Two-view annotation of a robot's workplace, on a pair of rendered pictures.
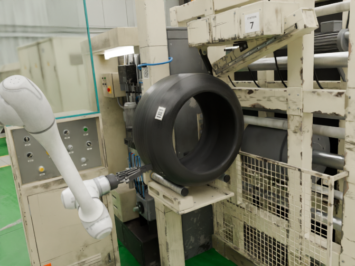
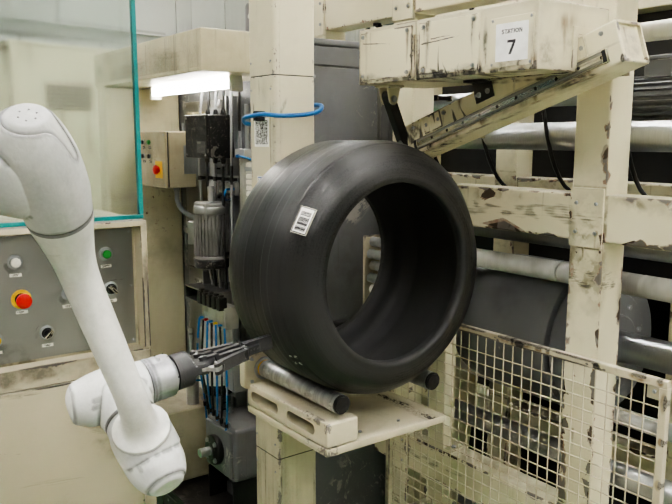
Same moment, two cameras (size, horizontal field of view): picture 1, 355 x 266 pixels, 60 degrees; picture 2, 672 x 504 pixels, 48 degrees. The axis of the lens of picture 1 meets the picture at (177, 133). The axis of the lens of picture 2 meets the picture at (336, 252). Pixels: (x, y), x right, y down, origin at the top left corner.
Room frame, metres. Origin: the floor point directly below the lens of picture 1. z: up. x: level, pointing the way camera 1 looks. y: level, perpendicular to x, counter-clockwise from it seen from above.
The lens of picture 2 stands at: (-0.12, 0.15, 1.50)
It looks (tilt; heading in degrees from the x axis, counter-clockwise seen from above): 9 degrees down; 355
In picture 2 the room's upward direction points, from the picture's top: straight up
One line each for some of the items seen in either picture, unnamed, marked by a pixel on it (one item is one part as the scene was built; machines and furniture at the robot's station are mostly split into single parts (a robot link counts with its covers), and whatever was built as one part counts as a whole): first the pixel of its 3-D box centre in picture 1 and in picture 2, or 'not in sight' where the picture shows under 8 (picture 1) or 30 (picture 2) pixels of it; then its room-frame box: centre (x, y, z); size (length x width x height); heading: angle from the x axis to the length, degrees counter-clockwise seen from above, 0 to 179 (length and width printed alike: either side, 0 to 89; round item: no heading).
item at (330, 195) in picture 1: (259, 212); (498, 464); (1.68, -0.45, 0.65); 0.90 x 0.02 x 0.70; 31
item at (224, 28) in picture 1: (236, 28); (471, 51); (1.75, -0.36, 1.71); 0.61 x 0.25 x 0.15; 31
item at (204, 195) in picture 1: (189, 192); (344, 412); (1.71, -0.04, 0.80); 0.37 x 0.36 x 0.02; 121
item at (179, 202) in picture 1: (168, 193); (299, 409); (1.64, 0.08, 0.84); 0.36 x 0.09 x 0.06; 31
